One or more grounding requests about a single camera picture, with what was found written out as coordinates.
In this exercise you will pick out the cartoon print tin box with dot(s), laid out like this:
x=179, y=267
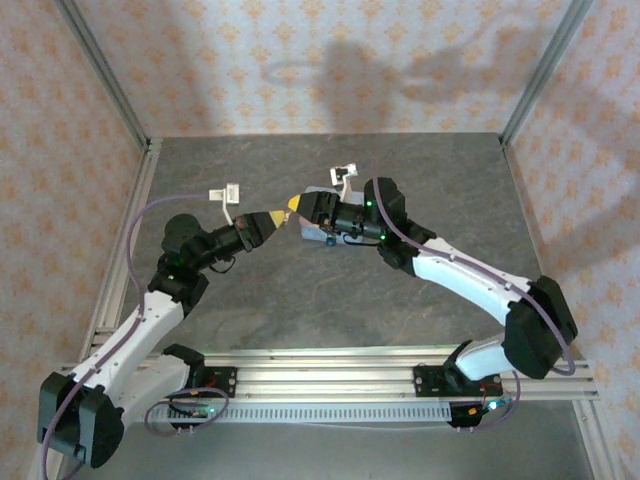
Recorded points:
x=312, y=232

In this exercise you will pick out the small blue padlock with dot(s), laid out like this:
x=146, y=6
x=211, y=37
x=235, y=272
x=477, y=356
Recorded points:
x=330, y=242

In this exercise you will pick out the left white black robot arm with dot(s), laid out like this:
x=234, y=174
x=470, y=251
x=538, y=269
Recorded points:
x=145, y=330

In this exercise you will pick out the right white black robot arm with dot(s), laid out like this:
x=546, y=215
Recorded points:
x=470, y=285

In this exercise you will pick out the small green circuit board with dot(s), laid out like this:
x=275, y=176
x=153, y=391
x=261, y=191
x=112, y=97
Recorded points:
x=495, y=404
x=201, y=412

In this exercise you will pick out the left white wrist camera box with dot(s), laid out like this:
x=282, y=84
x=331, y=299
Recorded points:
x=231, y=194

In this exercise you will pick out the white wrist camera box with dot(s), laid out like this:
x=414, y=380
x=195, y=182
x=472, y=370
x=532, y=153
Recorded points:
x=231, y=194
x=345, y=172

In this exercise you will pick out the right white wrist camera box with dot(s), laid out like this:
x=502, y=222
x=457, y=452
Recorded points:
x=345, y=172

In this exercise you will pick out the aluminium table side rail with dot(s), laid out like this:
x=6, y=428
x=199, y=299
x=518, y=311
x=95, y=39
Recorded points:
x=530, y=225
x=140, y=190

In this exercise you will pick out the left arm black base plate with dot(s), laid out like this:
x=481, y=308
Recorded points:
x=225, y=382

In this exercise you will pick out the aluminium mounting rail beam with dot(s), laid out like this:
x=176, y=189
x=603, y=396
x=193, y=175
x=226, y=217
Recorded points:
x=325, y=372

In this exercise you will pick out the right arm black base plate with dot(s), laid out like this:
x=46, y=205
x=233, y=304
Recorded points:
x=427, y=382

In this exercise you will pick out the black controller bracket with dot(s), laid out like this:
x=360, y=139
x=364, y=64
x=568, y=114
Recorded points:
x=181, y=426
x=462, y=417

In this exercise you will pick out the aluminium frame post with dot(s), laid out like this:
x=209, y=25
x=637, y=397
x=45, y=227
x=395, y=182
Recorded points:
x=545, y=70
x=103, y=70

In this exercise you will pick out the aluminium frame leg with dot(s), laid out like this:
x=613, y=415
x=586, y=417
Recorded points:
x=595, y=440

